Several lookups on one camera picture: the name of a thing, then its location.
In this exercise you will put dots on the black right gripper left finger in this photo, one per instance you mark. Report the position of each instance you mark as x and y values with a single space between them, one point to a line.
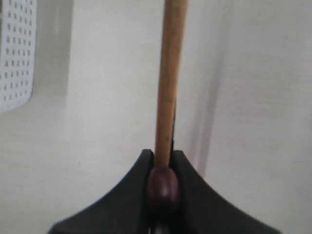
121 211

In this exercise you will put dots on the dark red wooden spoon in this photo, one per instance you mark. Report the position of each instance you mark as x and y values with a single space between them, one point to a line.
163 196

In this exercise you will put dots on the wooden chopstick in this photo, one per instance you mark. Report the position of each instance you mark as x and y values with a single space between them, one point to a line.
175 12

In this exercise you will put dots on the white plastic perforated basket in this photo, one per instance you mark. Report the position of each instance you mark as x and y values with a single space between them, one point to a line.
18 30

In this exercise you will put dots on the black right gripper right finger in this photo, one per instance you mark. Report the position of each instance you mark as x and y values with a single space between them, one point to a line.
204 211

